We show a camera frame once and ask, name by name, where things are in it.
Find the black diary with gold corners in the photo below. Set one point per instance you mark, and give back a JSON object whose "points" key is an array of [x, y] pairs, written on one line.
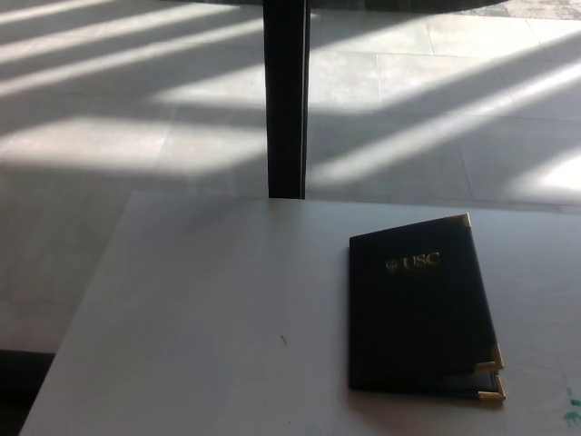
{"points": [[408, 327]]}

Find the black vertical post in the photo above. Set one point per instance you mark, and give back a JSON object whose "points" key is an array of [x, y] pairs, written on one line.
{"points": [[286, 100]]}

